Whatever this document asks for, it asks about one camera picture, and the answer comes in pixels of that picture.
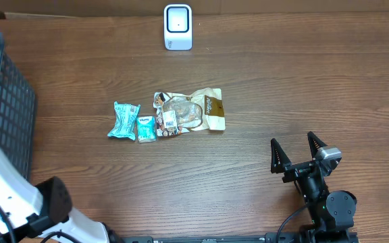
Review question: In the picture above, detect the teal tissue pack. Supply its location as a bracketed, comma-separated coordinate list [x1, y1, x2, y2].
[136, 116, 157, 143]

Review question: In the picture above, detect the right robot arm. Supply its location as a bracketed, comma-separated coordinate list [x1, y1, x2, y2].
[265, 132, 359, 243]

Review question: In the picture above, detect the white barcode scanner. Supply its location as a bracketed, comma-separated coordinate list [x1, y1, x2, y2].
[163, 3, 193, 51]

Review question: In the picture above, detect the grey plastic mesh basket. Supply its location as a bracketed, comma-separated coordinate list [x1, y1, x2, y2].
[0, 51, 37, 180]

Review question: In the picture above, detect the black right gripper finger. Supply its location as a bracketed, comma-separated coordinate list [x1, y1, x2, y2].
[307, 131, 327, 158]
[271, 138, 291, 173]

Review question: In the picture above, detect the teal snack wrapper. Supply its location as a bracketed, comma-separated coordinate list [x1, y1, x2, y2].
[107, 101, 140, 140]

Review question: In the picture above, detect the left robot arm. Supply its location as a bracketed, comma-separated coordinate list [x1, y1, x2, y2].
[0, 147, 122, 242]

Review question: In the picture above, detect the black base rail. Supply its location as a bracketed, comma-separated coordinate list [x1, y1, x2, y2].
[120, 231, 360, 243]

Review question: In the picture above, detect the brown white snack bag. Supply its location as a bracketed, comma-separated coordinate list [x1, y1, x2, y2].
[153, 88, 226, 137]

